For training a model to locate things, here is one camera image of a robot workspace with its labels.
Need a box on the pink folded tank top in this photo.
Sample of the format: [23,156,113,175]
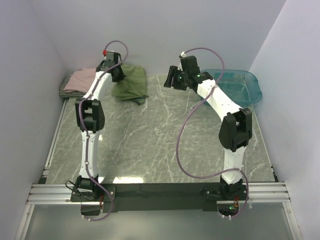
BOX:
[63,68,96,93]

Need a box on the aluminium rail frame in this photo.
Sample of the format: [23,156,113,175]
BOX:
[16,97,292,240]

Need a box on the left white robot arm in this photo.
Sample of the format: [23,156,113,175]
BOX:
[75,50,125,201]

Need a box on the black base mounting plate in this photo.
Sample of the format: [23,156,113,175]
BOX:
[70,181,248,212]

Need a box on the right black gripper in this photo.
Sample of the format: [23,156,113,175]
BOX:
[163,66,188,92]

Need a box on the teal plastic bin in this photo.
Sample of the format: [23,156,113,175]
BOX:
[199,68,263,106]

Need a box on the green printed tank top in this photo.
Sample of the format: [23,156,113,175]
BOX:
[111,64,149,105]

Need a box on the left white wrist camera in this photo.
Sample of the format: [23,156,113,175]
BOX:
[102,49,116,62]

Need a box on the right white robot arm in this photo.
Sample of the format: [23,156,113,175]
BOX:
[164,52,253,200]

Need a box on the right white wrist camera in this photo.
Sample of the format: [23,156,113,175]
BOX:
[179,51,188,59]

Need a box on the striped folded tank top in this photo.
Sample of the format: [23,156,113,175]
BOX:
[58,74,85,99]

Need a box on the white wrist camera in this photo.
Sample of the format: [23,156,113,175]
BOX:
[179,51,188,59]
[102,49,116,62]

